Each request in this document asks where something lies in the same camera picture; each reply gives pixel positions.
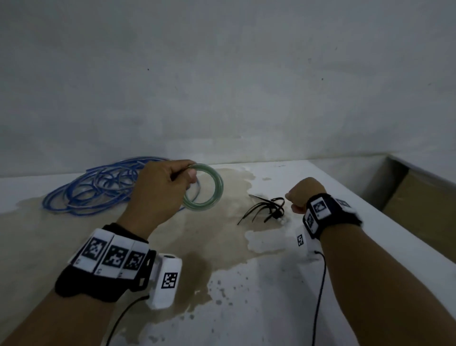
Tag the person's left hand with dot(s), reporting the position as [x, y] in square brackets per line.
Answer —
[156, 199]

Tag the bundle of black cable ties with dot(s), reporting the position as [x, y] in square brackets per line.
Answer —
[265, 210]

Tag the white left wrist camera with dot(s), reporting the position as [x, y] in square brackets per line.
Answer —
[165, 281]

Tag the brown cardboard box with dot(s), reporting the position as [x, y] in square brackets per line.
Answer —
[424, 214]

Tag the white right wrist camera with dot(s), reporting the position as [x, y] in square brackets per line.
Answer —
[301, 240]

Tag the black left wristband with markers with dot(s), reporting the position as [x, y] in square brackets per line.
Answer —
[107, 263]

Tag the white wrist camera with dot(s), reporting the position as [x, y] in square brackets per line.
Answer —
[165, 281]
[301, 240]

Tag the person's right hand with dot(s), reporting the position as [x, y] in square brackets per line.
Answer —
[306, 192]

